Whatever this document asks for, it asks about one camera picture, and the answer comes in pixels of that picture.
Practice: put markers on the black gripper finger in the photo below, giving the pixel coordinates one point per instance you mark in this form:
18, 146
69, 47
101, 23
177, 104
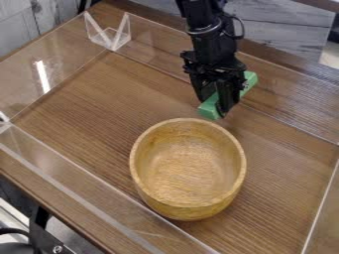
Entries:
229, 92
204, 84

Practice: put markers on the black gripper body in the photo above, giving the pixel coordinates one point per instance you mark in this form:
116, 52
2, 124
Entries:
214, 53

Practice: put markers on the green rectangular block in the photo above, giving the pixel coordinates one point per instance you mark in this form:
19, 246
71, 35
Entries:
250, 81

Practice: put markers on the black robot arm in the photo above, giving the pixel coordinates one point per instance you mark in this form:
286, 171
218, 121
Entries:
206, 14

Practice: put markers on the brown wooden bowl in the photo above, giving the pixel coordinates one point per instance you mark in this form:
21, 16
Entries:
189, 167

